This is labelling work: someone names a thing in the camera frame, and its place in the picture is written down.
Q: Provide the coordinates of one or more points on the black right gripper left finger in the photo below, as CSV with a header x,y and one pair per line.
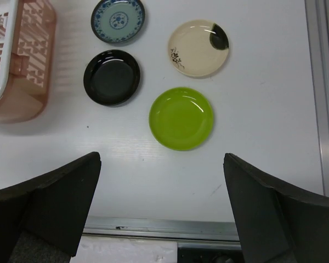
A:
x,y
42,219

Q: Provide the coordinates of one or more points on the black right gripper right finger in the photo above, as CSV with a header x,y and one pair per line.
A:
x,y
275,220

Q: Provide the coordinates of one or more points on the green plate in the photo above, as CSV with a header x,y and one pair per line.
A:
x,y
181,119

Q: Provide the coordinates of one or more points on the cream plate with black flower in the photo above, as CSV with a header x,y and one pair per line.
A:
x,y
198,48

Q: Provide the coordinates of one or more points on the blue floral plate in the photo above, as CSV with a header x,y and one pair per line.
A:
x,y
115,21

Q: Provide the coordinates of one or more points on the pink and white dish rack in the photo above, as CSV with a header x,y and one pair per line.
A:
x,y
27,34

